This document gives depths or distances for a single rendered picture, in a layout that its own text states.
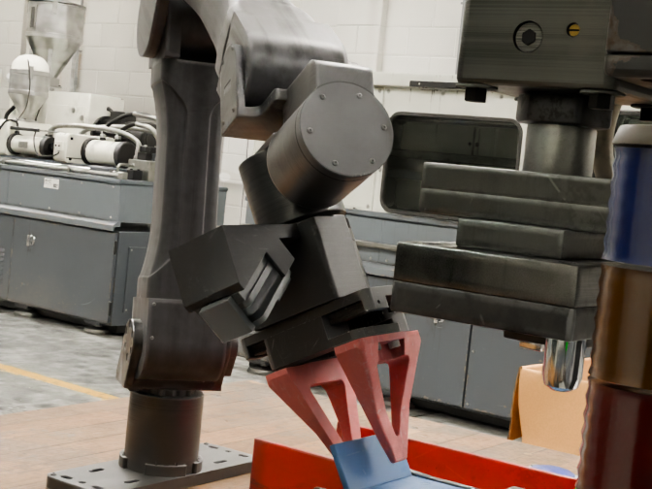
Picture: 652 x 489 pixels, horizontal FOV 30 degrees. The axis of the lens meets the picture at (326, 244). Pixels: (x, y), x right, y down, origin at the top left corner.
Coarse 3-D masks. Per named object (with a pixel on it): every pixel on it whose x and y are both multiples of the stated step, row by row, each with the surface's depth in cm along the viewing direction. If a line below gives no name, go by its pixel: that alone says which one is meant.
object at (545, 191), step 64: (576, 128) 63; (448, 192) 64; (512, 192) 62; (576, 192) 60; (448, 256) 60; (512, 256) 59; (576, 256) 61; (448, 320) 60; (512, 320) 58; (576, 320) 57; (576, 384) 60
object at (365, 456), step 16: (336, 448) 71; (352, 448) 72; (368, 448) 73; (336, 464) 71; (352, 464) 71; (368, 464) 73; (384, 464) 74; (400, 464) 75; (352, 480) 71; (368, 480) 72; (384, 480) 73; (400, 480) 74; (416, 480) 75; (432, 480) 75
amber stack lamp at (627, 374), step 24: (624, 264) 37; (600, 288) 36; (624, 288) 35; (648, 288) 35; (600, 312) 36; (624, 312) 35; (648, 312) 35; (600, 336) 36; (624, 336) 35; (648, 336) 35; (600, 360) 36; (624, 360) 35; (648, 360) 35; (624, 384) 35; (648, 384) 35
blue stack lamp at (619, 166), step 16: (624, 160) 36; (640, 160) 35; (624, 176) 36; (640, 176) 35; (624, 192) 35; (640, 192) 35; (608, 208) 36; (624, 208) 35; (640, 208) 35; (608, 224) 36; (624, 224) 35; (640, 224) 35; (608, 240) 36; (624, 240) 35; (640, 240) 35; (608, 256) 36; (624, 256) 35; (640, 256) 35
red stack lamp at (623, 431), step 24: (600, 384) 36; (600, 408) 36; (624, 408) 35; (648, 408) 35; (600, 432) 36; (624, 432) 35; (648, 432) 35; (600, 456) 36; (624, 456) 35; (648, 456) 35; (576, 480) 37; (600, 480) 36; (624, 480) 35; (648, 480) 35
